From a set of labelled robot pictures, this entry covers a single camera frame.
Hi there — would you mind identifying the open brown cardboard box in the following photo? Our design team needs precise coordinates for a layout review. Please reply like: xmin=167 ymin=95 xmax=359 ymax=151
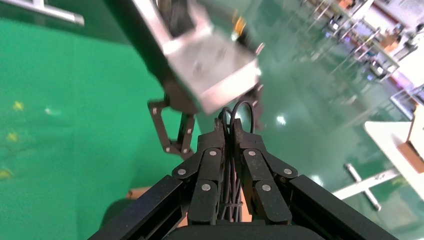
xmin=127 ymin=187 xmax=253 ymax=229

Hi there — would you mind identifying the white table leg stand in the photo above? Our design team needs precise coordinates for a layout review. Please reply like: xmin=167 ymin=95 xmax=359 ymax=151
xmin=0 ymin=0 xmax=85 ymax=27

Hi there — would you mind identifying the thin black cable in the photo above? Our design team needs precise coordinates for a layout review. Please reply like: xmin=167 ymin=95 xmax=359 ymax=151
xmin=216 ymin=100 xmax=256 ymax=223

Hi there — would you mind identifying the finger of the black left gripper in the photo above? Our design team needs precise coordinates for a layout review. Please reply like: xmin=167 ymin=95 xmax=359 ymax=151
xmin=236 ymin=82 xmax=266 ymax=131

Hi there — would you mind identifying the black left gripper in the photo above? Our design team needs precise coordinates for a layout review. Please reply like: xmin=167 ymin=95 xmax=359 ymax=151
xmin=104 ymin=0 xmax=207 ymax=161

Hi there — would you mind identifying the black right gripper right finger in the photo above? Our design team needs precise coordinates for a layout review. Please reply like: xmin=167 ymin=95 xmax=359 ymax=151
xmin=231 ymin=118 xmax=398 ymax=240

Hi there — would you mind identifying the small brown cardboard box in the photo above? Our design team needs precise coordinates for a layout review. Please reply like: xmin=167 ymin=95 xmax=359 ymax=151
xmin=397 ymin=105 xmax=424 ymax=174

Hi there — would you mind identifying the white table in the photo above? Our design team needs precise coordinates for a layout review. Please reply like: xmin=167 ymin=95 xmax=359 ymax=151
xmin=364 ymin=120 xmax=424 ymax=193

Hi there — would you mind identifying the white T-shaped stand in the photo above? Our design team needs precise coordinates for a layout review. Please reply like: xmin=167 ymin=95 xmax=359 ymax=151
xmin=331 ymin=163 xmax=402 ymax=212

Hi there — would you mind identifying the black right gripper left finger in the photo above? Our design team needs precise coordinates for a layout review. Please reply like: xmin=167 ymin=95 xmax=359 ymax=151
xmin=87 ymin=118 xmax=229 ymax=240

